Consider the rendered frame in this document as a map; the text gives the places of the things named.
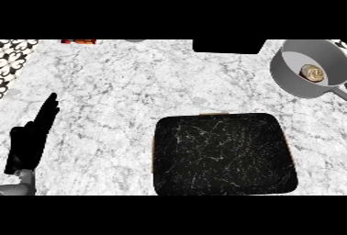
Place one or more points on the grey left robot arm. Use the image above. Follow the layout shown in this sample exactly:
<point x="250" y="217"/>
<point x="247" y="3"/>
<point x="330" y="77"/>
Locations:
<point x="23" y="185"/>

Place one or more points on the black square tray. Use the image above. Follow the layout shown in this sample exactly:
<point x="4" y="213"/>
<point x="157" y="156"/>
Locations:
<point x="224" y="154"/>

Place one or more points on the cupcake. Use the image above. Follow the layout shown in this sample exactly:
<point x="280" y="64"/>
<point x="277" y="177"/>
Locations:
<point x="312" y="73"/>

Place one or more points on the grey pot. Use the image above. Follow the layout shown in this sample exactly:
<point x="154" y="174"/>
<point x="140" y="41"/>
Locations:
<point x="312" y="70"/>

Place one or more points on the small grey object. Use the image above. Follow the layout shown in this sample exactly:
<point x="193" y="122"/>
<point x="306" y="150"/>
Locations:
<point x="135" y="40"/>

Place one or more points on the red and orange object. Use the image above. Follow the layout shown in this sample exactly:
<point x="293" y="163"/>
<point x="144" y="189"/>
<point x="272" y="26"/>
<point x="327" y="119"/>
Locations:
<point x="79" y="41"/>

